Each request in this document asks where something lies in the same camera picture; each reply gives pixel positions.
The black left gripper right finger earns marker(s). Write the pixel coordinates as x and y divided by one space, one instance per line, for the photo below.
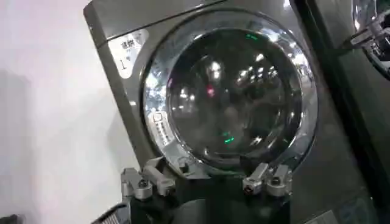
278 182

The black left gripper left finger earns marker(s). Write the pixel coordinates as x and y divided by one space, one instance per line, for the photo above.
143 185

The dark slatted laundry basket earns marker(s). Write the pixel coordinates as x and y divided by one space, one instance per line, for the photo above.
113 215

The grey dryer with white label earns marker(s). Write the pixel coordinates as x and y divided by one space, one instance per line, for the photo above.
320 170

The pale sticker on dryer base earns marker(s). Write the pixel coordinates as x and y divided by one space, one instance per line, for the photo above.
323 218

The round glass dryer door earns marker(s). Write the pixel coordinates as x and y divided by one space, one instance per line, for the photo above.
376 36
231 97

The white printed label sticker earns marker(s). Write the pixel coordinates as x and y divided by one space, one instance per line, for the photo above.
128 51

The dark object at floor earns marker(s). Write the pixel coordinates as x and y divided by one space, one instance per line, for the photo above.
12 219

